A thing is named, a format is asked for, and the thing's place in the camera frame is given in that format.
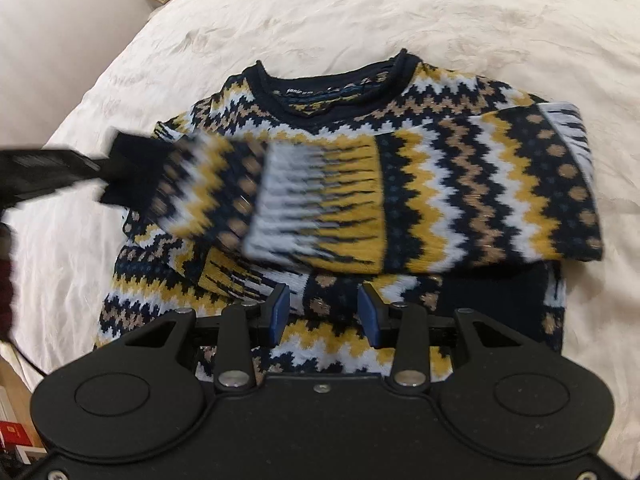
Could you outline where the cream fuzzy blanket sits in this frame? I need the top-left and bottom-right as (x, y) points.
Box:
(0, 0), (640, 386)

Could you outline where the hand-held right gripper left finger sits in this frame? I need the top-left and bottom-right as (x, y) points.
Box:
(121, 282), (291, 394)

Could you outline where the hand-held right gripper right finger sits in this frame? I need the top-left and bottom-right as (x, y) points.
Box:
(358, 282), (522, 394)

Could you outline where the stack of books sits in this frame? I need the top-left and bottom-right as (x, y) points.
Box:
(0, 385), (47, 466)

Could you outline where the navy yellow zigzag knit sweater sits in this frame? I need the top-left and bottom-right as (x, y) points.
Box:
(93, 48), (603, 382)

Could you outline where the black cable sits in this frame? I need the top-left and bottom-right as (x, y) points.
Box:
(0, 340), (48, 377)

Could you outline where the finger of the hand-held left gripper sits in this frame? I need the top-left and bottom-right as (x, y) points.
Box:
(0, 146), (118, 210)

